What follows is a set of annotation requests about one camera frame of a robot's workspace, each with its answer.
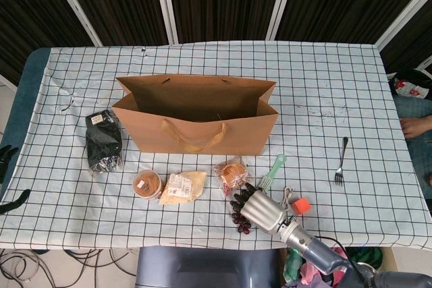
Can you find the beige wedge food packet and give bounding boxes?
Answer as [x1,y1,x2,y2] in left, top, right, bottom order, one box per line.
[158,170,207,206]

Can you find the blue-grey robot torso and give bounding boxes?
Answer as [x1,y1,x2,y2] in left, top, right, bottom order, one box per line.
[134,246,281,288]

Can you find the pile of coloured cloths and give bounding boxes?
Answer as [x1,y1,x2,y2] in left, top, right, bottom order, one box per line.
[283,247,384,288]

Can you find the green plastic brush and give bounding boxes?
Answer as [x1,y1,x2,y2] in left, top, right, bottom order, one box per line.
[257,154,287,195]

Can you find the tangle of black floor cables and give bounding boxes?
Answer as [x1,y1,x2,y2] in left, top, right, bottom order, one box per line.
[0,248,140,288]

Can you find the clear round tub brown snacks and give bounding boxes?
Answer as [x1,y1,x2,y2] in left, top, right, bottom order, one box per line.
[132,169,163,201]

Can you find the black plastic-wrapped pack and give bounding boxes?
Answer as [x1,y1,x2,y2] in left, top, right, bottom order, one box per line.
[84,109,126,177]

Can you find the cardboard box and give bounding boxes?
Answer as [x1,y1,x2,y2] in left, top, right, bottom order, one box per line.
[381,247,401,270]

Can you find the metal fork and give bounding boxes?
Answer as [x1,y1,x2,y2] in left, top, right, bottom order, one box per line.
[333,136,349,187]

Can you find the bun packet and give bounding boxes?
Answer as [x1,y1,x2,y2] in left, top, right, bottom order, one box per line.
[211,156,252,196]

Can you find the white USB cable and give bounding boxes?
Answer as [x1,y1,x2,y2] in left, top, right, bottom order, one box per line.
[279,186,294,214]

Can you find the brown paper bag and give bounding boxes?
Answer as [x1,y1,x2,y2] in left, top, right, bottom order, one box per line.
[111,74,280,156]

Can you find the white black checkered tablecloth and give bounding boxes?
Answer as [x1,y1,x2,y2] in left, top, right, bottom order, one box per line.
[0,40,430,251]

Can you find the dark red grape bunch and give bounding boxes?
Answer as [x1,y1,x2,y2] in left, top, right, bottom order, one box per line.
[230,200,253,235]

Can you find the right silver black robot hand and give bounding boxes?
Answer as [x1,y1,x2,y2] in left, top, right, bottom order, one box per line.
[230,182,295,235]

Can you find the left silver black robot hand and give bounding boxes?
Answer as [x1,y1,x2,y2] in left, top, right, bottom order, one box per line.
[0,145,32,214]

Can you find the white partition frame post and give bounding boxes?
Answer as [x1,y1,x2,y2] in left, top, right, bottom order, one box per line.
[373,0,432,49]
[151,0,179,45]
[265,0,300,42]
[45,0,104,47]

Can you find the seated person in jeans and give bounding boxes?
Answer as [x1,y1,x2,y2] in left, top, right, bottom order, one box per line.
[386,68,432,198]

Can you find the red white printed bag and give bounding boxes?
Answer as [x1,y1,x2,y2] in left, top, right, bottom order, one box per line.
[393,78,423,98]

